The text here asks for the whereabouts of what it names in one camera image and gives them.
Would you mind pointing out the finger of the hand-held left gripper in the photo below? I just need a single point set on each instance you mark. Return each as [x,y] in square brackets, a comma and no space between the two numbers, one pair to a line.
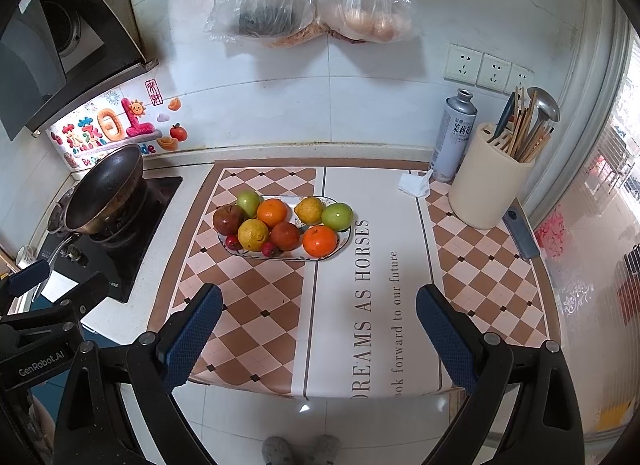
[30,275]
[90,290]

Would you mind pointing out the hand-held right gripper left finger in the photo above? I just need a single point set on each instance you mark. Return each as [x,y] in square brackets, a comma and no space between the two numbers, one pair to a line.
[192,340]

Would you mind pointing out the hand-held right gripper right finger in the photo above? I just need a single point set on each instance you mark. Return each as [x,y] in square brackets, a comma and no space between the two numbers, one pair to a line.
[447,340]

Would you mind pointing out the small red fruit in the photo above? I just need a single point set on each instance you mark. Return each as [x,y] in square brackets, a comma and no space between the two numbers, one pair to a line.
[269,249]
[231,243]

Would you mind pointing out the dark red apple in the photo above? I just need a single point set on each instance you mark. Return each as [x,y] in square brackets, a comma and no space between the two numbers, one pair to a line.
[227,219]

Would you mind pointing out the dark reddish orange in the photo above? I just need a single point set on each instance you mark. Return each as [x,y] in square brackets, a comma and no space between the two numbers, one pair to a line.
[285,235]

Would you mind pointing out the floral oval plate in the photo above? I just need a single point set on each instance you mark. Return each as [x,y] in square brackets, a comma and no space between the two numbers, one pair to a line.
[345,237]

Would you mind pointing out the green apple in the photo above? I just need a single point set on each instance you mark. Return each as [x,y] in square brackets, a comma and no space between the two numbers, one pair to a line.
[337,216]
[248,202]

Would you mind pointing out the person's left forearm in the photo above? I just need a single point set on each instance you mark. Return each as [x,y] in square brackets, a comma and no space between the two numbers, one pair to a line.
[44,430]

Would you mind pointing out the black gas stove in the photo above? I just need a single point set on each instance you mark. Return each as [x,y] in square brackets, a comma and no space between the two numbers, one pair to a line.
[125,255]

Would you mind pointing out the checkered counter mat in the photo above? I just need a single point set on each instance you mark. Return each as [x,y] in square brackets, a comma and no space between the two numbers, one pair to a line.
[350,320]

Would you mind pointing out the dark metal wok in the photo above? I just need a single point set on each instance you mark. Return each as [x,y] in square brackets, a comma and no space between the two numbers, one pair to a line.
[102,185]

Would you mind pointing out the yellow lemon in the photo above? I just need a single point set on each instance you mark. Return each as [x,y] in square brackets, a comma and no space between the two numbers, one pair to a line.
[252,234]
[308,210]

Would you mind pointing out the grey fuzzy slipper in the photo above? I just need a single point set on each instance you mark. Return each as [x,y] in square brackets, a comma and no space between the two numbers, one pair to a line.
[277,451]
[322,450]

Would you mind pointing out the red paper cutout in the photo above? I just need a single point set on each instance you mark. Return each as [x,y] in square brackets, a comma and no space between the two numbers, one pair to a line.
[550,235]

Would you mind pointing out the white crumpled tissue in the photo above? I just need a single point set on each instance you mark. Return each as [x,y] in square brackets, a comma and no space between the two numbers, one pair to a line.
[415,185]

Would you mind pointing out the cream utensil holder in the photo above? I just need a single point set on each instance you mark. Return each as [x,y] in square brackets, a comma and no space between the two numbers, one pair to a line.
[485,185]

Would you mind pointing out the grey spray can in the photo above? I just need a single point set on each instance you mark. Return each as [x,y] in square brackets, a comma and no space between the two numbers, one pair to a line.
[452,140]

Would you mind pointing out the black range hood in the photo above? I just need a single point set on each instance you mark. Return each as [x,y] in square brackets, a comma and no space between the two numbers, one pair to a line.
[30,55]

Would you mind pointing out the bundle of wooden chopsticks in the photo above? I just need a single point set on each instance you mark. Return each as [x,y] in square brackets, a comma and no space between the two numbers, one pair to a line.
[522,130]

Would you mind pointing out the window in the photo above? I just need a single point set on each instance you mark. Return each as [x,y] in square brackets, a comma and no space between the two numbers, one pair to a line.
[615,170]

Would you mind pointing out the metal ladle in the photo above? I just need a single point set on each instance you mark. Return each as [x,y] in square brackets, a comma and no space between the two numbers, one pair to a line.
[545,102]

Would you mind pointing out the colourful wall stickers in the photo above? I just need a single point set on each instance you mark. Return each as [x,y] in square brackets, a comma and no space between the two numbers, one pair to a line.
[135,117]

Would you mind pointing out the white wall socket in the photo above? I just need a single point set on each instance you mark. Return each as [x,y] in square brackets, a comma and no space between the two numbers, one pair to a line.
[495,72]
[521,79]
[462,62]

